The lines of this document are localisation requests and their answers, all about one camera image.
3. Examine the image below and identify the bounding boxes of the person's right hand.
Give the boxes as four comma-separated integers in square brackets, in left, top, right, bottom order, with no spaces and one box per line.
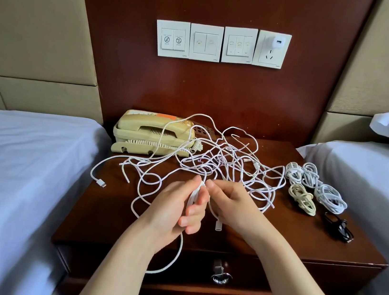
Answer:
[197,178,289,256]

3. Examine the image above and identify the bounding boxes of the person's left hand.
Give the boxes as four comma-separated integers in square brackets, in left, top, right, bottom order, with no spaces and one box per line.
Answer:
[128,167,214,259]

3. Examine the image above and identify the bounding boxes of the tangle of white cables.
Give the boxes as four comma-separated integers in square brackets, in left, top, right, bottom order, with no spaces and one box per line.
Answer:
[109,103,295,238]

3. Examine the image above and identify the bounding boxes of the cream cable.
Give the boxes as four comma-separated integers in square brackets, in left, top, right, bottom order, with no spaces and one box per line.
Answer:
[285,182,321,218]

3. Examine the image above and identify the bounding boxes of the dark wooden drawer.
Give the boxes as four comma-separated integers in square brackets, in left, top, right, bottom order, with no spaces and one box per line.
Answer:
[64,236,372,295]

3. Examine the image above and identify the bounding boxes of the thin black cable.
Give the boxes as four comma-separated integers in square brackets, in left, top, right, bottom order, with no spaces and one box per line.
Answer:
[320,211,358,244]

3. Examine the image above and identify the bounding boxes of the person's left forearm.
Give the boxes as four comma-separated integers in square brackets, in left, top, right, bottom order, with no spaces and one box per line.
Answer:
[74,218,178,295]

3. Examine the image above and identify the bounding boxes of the person's right forearm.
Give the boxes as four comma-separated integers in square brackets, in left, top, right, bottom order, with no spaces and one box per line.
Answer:
[249,223,383,295]

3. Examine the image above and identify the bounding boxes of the wooden nightstand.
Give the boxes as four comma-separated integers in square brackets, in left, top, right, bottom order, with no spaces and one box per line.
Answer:
[44,111,389,295]

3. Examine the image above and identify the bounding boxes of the right bed white sheet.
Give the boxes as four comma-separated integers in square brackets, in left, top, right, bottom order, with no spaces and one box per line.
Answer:
[276,132,389,295]

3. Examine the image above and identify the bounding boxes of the bed white sheet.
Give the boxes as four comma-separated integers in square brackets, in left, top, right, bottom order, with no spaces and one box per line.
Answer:
[276,132,389,295]
[0,106,114,295]

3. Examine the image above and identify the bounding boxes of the left bed white sheet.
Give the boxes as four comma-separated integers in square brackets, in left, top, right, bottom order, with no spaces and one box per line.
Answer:
[0,106,114,295]

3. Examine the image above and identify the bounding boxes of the white plug-in charger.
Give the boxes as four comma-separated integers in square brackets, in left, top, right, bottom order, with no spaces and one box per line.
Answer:
[269,34,288,51]

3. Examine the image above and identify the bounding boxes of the metal ring drawer handle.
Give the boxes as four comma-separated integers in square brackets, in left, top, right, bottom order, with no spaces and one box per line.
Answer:
[209,258,236,286]

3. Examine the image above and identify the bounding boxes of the beige corded telephone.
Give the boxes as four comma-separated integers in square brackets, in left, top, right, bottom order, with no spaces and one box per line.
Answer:
[110,107,207,165]

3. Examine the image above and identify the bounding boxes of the dark wooden wall panel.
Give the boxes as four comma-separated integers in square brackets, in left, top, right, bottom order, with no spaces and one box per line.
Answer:
[56,0,377,160]

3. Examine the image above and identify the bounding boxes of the white triple rocker wall switch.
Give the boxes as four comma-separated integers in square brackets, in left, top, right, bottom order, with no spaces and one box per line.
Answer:
[220,25,259,67]

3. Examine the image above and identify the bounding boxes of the white double rocker wall switch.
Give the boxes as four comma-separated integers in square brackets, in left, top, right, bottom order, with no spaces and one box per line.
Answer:
[187,23,225,64]

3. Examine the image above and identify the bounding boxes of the white two-button wall switch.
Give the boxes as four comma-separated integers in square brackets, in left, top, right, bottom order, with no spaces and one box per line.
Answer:
[153,18,193,61]

